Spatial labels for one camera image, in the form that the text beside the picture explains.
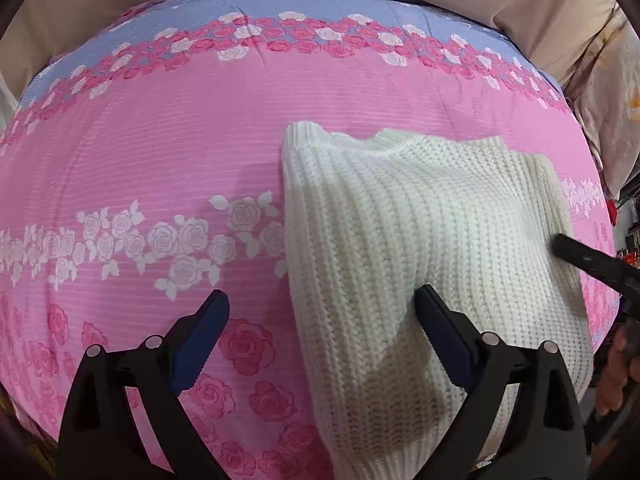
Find pink floral blanket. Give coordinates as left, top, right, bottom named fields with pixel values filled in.
left=0, top=0, right=623, bottom=480

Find white red black knit sweater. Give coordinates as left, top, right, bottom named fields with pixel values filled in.
left=281, top=121, right=596, bottom=480

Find person's right hand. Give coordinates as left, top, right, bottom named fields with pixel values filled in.
left=595, top=327, right=640, bottom=413

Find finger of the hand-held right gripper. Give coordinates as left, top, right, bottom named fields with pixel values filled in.
left=551, top=232, right=640, bottom=317

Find cream floral pillow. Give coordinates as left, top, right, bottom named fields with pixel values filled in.
left=570, top=7, right=640, bottom=201

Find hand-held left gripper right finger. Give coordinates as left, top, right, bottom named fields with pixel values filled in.
left=414, top=284, right=586, bottom=480

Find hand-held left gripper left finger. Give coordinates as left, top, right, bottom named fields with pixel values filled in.
left=57, top=289, right=231, bottom=480

